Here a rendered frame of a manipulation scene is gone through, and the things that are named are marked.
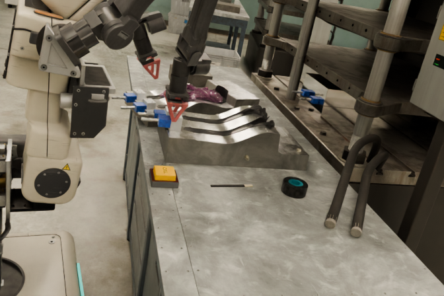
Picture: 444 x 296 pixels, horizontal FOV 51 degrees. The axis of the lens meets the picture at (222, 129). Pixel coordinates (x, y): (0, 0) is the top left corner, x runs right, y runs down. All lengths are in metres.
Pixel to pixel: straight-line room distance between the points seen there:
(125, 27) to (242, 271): 0.65
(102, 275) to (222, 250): 1.21
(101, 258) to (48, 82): 1.18
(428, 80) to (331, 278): 0.86
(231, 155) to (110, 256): 1.06
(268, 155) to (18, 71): 0.82
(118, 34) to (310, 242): 0.73
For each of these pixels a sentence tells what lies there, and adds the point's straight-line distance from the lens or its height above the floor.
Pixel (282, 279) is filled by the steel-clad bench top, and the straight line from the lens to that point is 1.12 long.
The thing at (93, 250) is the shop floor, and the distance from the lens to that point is 2.43.
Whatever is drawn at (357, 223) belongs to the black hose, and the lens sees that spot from 1.37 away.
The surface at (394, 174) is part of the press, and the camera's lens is 1.97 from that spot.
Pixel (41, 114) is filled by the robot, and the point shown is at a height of 0.93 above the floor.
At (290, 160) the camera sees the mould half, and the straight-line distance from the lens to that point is 1.63.
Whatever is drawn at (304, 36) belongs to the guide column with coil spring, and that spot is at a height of 1.13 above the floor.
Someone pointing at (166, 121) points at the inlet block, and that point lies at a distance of 1.53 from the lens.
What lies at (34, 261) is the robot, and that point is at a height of 0.28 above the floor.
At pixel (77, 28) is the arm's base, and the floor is 1.23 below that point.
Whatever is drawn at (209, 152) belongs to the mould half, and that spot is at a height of 0.85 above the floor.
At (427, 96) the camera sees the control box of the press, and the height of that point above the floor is 1.12.
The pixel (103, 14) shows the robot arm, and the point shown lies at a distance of 1.24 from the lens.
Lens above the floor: 1.47
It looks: 21 degrees down
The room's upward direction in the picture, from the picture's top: 11 degrees clockwise
